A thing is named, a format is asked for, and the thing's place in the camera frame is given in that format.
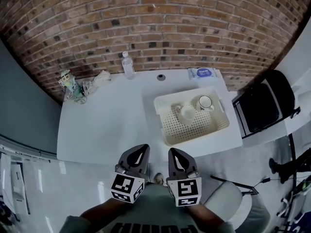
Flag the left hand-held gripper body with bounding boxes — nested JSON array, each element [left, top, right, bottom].
[[110, 163, 149, 204]]

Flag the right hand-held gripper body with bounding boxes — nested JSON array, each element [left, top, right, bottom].
[[166, 172, 203, 207]]

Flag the cream perforated plastic basket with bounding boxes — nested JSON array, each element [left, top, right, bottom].
[[153, 86, 230, 146]]

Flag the cream ceramic mug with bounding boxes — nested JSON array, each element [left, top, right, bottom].
[[174, 104, 197, 121]]

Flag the white mug with dark rim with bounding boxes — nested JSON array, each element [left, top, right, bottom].
[[196, 95, 216, 113]]

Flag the person's right forearm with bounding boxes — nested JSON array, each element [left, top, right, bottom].
[[186, 202, 230, 228]]

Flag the person's left forearm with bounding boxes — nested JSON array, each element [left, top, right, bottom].
[[80, 198, 133, 224]]

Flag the person's pale green shirt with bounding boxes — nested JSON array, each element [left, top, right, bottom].
[[58, 182, 236, 233]]

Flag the crumpled beige cloth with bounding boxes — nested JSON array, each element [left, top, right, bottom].
[[64, 69, 112, 104]]

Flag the clear plastic water bottle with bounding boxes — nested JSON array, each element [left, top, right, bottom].
[[121, 51, 136, 80]]

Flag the wet wipes pack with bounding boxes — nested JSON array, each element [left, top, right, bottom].
[[187, 67, 219, 80]]

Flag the cartoon child figurine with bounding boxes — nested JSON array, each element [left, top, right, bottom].
[[58, 69, 85, 99]]

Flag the grey metal cabinet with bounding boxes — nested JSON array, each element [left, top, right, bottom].
[[0, 39, 63, 160]]

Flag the white low cabinet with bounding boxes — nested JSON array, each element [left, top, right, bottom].
[[283, 74, 311, 135]]

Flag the white shelf unit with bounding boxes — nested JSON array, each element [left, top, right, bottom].
[[276, 16, 311, 82]]

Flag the grey chair with black frame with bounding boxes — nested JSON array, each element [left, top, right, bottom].
[[201, 175, 271, 233]]

